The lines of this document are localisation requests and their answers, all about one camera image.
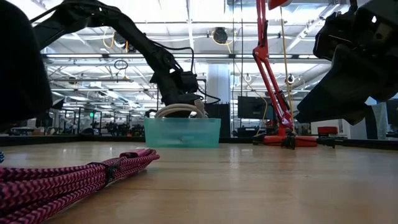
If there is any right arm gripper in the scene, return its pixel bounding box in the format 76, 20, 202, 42
295, 0, 398, 126

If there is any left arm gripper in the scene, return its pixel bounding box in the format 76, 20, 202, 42
150, 59, 202, 118

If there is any beige cable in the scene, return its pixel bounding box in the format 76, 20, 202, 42
154, 98, 208, 119

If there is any pink braided USB cable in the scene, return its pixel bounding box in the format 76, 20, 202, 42
0, 148, 161, 224

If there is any teal plastic bin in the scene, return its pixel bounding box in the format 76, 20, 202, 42
144, 117, 222, 149

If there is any red box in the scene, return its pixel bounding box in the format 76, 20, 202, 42
317, 126, 338, 136

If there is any black cabinet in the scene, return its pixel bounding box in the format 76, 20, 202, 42
203, 103, 231, 138

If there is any large black monitor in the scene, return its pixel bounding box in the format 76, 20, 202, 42
238, 96, 275, 121

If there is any black studio light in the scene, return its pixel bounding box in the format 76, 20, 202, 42
51, 98, 65, 111

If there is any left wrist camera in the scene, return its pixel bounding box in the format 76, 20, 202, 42
179, 70, 200, 94

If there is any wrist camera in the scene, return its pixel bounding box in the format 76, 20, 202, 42
312, 11, 358, 60
179, 70, 200, 94

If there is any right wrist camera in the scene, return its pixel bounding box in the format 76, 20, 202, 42
312, 11, 358, 60

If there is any yellow hanging cord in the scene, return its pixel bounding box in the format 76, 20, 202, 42
279, 6, 295, 135

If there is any black ceiling cable reel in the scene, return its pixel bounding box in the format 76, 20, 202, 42
213, 27, 229, 45

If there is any black table frame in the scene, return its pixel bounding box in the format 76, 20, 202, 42
0, 136, 398, 152

